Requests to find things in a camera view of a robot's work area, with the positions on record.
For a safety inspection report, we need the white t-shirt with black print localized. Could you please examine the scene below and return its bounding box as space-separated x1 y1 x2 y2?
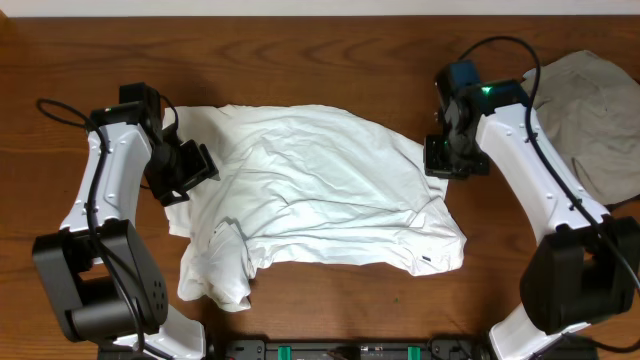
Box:
165 105 466 312

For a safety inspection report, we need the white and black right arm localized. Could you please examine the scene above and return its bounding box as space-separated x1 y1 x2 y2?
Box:
424 60 639 359

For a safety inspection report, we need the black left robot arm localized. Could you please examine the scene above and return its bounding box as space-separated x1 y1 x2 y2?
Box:
32 83 219 359

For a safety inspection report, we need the grey garment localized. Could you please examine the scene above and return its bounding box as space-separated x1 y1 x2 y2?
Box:
534 50 639 206

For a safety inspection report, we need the black left camera cable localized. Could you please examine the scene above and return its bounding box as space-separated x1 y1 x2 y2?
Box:
35 97 176 360

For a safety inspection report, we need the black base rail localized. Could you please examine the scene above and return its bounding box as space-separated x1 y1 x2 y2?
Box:
183 337 494 360

